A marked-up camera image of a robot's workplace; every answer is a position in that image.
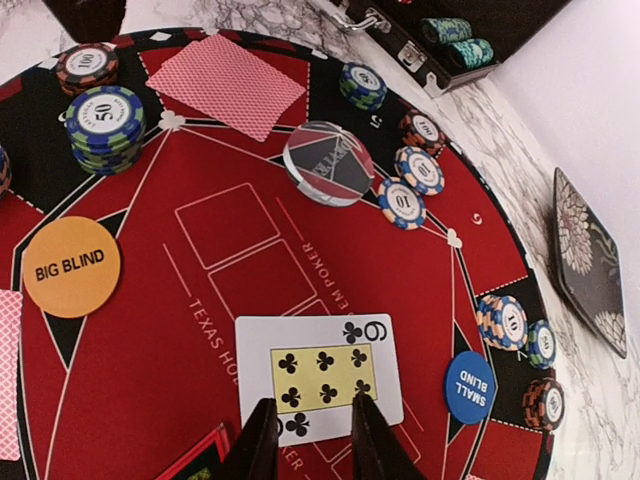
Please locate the grey 10 chip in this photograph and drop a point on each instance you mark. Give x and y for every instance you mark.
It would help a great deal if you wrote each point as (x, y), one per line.
(420, 170)
(400, 204)

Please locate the red cards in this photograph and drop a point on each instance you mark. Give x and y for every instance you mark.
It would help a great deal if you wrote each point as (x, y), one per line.
(11, 308)
(217, 77)

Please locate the orange big blind button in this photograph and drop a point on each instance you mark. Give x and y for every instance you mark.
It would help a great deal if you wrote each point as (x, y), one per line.
(71, 267)

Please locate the black floral square plate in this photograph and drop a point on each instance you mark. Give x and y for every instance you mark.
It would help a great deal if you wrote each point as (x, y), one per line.
(587, 263)

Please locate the round red black poker mat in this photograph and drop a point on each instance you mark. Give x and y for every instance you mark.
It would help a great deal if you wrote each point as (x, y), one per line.
(211, 227)

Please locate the green 50 chip seat five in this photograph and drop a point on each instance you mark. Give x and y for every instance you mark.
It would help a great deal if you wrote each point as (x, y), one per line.
(362, 86)

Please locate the blue small blind button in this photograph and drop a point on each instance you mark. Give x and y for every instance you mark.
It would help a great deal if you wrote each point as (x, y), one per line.
(469, 388)

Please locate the grey 10 chips seat two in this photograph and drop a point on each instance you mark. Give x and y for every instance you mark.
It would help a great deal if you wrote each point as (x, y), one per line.
(5, 171)

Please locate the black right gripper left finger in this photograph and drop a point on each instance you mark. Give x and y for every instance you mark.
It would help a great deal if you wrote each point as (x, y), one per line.
(254, 455)

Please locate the red 100 chip seat five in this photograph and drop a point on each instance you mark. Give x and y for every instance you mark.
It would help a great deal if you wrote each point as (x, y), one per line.
(418, 130)

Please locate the grey 10 chip seat six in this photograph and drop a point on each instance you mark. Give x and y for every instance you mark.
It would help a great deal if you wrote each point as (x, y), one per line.
(502, 322)

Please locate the black poker chip case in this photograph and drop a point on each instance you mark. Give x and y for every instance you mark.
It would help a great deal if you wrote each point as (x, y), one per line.
(439, 53)

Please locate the clear round dealer button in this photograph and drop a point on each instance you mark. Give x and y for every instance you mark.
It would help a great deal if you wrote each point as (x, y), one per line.
(328, 164)

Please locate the red 100 chip seat seven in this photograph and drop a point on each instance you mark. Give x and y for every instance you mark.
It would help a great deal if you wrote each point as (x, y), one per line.
(544, 404)

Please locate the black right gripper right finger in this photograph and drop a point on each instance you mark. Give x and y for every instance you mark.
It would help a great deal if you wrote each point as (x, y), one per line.
(377, 453)

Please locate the green 50 chips seat three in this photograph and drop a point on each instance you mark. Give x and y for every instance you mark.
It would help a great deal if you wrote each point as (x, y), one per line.
(106, 126)

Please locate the green 50 chip seat seven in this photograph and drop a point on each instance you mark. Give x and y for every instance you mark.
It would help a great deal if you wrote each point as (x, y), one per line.
(541, 345)

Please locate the nine of clubs card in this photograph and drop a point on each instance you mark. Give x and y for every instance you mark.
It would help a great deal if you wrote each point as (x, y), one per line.
(313, 367)

